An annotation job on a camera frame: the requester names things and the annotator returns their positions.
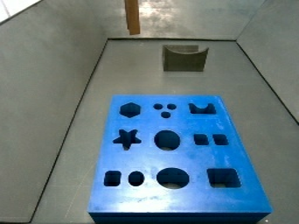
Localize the brown arch object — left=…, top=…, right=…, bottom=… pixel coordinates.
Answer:
left=124, top=0, right=140, bottom=35

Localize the black curved fixture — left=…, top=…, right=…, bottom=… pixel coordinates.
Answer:
left=162, top=45, right=209, bottom=72

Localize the blue shape sorter block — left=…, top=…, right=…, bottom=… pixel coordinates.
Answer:
left=88, top=94, right=272, bottom=224

